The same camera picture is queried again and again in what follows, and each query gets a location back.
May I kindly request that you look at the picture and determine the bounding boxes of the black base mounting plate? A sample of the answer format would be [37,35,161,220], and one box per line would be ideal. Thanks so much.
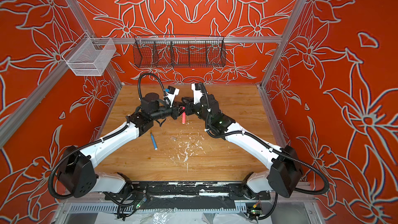
[105,181,271,202]

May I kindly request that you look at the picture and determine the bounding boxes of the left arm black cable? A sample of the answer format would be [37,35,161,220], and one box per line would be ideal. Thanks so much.
[48,73,172,200]

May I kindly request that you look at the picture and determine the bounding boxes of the red pen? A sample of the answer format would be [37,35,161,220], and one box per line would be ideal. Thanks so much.
[182,107,187,124]

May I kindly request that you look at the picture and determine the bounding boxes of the aluminium frame rails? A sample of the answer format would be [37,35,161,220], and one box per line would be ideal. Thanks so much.
[0,0,312,200]

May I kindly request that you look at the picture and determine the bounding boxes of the black wire basket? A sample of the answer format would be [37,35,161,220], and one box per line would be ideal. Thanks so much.
[133,34,227,68]

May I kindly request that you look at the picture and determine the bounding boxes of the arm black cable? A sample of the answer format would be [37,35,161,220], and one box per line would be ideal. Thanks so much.
[48,73,172,200]
[198,82,330,220]

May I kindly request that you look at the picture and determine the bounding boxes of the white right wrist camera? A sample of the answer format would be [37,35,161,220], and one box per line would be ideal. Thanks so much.
[191,83,203,105]

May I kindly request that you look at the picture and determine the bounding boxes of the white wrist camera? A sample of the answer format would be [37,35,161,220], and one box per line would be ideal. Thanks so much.
[191,83,203,105]
[164,86,180,107]

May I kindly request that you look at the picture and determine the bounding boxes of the blue pen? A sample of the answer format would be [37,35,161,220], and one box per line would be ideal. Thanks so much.
[150,132,158,150]

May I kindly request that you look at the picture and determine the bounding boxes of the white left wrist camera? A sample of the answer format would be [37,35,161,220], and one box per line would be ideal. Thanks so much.
[164,86,180,107]

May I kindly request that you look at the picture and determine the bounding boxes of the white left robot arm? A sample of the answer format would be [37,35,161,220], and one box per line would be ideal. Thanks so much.
[48,89,183,200]

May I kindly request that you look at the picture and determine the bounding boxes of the clear plastic bin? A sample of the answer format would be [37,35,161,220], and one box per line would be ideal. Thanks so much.
[62,38,116,76]

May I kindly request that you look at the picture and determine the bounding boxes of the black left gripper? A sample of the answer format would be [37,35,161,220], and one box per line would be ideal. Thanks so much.
[150,99,183,121]

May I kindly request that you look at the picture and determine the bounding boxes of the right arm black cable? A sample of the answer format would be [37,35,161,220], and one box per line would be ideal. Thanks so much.
[198,82,330,220]

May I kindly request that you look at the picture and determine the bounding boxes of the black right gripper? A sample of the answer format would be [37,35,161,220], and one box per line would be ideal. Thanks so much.
[179,96,213,126]

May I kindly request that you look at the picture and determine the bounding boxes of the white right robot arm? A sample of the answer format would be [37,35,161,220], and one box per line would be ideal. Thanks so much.
[182,94,303,198]

